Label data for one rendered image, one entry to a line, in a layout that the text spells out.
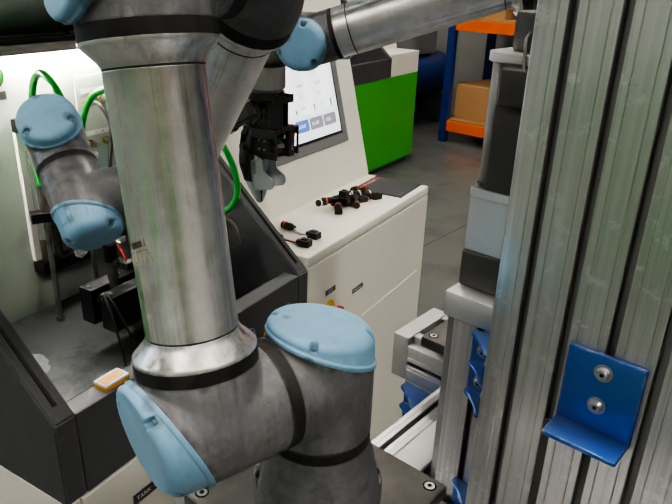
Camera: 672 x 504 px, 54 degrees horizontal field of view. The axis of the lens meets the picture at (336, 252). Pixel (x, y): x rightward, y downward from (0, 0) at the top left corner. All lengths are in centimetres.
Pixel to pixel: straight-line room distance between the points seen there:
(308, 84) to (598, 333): 143
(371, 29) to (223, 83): 33
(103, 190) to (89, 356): 70
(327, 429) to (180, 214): 28
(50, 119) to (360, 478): 56
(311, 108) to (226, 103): 122
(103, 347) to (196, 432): 95
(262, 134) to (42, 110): 42
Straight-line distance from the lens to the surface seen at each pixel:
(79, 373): 146
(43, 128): 89
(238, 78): 72
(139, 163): 56
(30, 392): 113
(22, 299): 170
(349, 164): 211
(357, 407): 70
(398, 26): 100
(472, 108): 692
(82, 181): 87
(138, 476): 131
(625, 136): 62
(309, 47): 99
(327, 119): 202
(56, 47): 161
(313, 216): 180
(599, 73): 62
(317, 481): 74
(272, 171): 125
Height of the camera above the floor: 161
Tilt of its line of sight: 23 degrees down
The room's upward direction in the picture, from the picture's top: 2 degrees clockwise
